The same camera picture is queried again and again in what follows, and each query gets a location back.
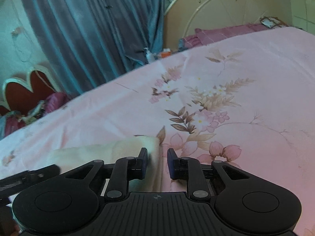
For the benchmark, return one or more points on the blue-grey curtain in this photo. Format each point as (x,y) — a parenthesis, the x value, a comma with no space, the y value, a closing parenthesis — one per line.
(91,42)

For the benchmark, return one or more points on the orange small box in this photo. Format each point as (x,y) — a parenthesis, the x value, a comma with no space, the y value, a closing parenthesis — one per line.
(165,53)

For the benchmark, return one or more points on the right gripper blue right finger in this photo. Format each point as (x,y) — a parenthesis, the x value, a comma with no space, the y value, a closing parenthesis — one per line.
(189,170)

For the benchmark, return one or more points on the magenta bedding by red headboard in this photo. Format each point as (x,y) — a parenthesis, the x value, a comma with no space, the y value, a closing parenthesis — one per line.
(14,120)

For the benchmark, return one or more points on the white small garment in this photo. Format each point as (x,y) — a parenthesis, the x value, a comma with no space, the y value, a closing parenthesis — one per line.
(74,157)

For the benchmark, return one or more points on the cream round headboard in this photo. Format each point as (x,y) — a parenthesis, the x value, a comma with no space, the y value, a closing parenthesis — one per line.
(182,17)

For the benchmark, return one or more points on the white pump bottle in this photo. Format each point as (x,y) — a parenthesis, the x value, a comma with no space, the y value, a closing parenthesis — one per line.
(149,55)

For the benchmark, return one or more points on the patterned pillow corner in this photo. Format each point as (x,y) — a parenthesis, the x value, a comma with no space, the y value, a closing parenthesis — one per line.
(272,22)

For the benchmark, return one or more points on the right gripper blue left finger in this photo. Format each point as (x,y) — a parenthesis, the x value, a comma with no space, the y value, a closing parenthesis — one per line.
(125,170)

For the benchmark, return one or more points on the pink floral bed sheet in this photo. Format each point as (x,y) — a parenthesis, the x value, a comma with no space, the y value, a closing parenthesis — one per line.
(247,100)

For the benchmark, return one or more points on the magenta blanket by cream headboard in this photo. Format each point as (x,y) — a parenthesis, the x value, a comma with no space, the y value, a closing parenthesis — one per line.
(203,37)

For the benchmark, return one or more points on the red scalloped headboard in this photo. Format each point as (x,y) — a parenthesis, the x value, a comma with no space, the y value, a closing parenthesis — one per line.
(23,94)

